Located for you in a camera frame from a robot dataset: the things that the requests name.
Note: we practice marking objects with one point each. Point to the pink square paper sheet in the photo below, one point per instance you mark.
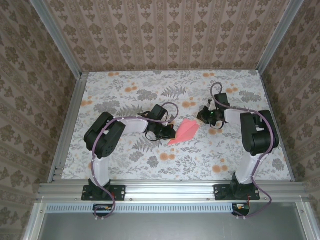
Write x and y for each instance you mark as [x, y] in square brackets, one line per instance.
[185, 132]

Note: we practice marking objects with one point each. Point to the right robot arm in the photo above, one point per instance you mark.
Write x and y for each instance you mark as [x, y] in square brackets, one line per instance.
[232, 117]

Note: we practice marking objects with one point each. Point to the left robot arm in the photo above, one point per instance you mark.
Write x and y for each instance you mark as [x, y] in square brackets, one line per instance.
[135, 125]

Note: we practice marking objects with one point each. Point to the floral patterned table cover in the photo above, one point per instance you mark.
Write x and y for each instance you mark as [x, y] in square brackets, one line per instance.
[175, 170]

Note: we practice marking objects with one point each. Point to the grey metal panel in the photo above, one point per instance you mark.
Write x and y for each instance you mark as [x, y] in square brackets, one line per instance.
[170, 227]

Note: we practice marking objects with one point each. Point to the black controller board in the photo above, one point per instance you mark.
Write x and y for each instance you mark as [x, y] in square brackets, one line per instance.
[241, 210]
[102, 210]

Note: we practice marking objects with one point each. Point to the aluminium mounting rail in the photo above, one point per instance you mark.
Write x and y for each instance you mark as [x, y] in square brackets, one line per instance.
[170, 191]

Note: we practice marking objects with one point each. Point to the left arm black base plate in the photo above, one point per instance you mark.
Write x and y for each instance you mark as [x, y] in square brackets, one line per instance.
[120, 192]

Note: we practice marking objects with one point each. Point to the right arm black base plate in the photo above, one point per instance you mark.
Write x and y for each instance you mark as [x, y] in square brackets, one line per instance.
[221, 192]

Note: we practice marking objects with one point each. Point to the aluminium side rail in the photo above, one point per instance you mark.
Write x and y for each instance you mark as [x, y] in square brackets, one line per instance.
[67, 127]

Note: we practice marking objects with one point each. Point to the aluminium frame post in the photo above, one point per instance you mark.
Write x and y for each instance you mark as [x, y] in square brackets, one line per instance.
[275, 35]
[57, 37]

